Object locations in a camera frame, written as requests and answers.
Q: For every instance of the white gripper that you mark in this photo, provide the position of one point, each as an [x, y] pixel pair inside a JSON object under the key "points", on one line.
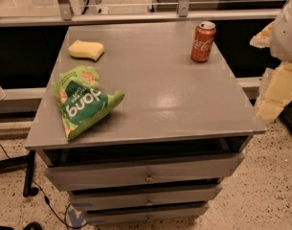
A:
{"points": [[286, 33]]}

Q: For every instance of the black table leg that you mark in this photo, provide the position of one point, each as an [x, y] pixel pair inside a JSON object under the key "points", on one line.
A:
{"points": [[29, 190]]}

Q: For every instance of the orange soda can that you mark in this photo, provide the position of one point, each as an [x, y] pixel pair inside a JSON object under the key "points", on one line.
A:
{"points": [[203, 41]]}

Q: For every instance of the green rice chip bag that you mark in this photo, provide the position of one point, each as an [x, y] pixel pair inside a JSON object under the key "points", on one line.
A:
{"points": [[80, 101]]}

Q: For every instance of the grey drawer cabinet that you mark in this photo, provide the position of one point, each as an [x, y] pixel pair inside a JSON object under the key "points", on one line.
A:
{"points": [[162, 153]]}

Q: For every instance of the metal railing frame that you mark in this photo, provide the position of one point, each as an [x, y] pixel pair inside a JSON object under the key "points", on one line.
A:
{"points": [[23, 13]]}

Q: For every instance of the yellow sponge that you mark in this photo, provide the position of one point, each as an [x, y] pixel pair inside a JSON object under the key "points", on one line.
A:
{"points": [[85, 49]]}

